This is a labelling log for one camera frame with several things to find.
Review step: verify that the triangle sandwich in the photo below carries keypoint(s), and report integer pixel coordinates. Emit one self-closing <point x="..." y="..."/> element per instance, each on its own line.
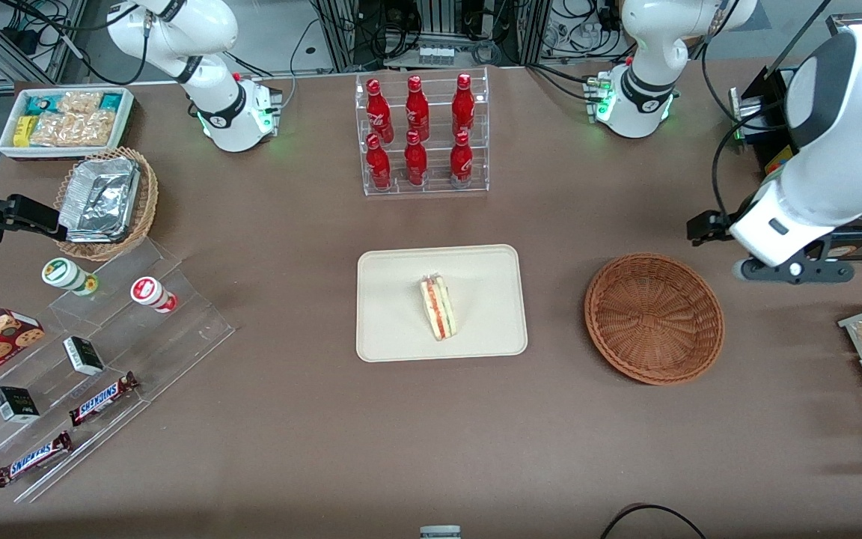
<point x="440" y="311"/>

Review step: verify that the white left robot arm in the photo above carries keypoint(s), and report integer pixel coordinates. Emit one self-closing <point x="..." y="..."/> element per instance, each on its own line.
<point x="850" y="112"/>

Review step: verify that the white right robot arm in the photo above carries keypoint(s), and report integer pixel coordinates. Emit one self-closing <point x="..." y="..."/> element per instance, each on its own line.
<point x="229" y="112"/>

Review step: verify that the silver foil tray stack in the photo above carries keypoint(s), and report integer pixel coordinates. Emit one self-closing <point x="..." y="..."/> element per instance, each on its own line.
<point x="98" y="198"/>

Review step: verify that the brown wicker basket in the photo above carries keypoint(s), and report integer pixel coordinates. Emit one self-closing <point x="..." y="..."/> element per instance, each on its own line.
<point x="652" y="318"/>

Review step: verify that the light wicker basket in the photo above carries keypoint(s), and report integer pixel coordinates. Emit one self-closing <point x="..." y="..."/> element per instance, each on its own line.
<point x="148" y="202"/>

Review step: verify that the cream plastic tray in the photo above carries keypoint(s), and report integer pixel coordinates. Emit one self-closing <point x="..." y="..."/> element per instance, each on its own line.
<point x="393" y="299"/>

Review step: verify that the white snack bin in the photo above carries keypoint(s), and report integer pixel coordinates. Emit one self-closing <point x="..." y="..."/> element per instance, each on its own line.
<point x="4" y="146"/>

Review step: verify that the green lid snack cup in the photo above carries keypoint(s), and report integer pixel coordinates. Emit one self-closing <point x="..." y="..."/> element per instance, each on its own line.
<point x="64" y="273"/>

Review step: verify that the yellow snack packet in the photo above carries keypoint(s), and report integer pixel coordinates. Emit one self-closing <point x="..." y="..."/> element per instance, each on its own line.
<point x="23" y="131"/>

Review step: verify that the rice cracker bag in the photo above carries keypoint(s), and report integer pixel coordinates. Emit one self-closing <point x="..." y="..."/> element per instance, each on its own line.
<point x="72" y="129"/>

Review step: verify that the teal snack packet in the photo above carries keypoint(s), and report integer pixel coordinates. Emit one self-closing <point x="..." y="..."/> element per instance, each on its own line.
<point x="38" y="105"/>
<point x="110" y="102"/>

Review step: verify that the red lid snack cup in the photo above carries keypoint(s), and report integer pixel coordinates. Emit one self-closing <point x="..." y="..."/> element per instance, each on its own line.
<point x="148" y="290"/>

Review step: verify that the small black carton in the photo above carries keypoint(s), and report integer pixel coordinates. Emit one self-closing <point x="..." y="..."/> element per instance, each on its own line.
<point x="16" y="404"/>
<point x="84" y="355"/>

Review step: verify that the clear acrylic stepped display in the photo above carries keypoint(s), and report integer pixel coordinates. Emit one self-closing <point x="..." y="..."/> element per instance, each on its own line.
<point x="176" y="329"/>

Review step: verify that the Snickers chocolate bar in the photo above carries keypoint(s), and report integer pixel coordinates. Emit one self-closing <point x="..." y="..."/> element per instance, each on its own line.
<point x="102" y="399"/>
<point x="33" y="458"/>

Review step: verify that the red cola bottle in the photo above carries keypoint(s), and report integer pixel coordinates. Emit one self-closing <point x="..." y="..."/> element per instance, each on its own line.
<point x="378" y="165"/>
<point x="378" y="112"/>
<point x="417" y="108"/>
<point x="461" y="161"/>
<point x="463" y="105"/>
<point x="415" y="161"/>

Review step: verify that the clear acrylic bottle rack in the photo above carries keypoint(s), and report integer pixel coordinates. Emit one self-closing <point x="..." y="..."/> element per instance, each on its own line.
<point x="435" y="191"/>

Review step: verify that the white power strip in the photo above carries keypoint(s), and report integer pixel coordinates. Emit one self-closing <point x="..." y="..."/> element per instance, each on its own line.
<point x="436" y="55"/>

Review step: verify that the aluminium equipment rack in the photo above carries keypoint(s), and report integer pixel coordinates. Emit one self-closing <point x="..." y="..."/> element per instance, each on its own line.
<point x="341" y="34"/>

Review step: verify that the small grey device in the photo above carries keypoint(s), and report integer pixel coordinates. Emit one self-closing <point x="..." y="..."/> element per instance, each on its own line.
<point x="440" y="532"/>

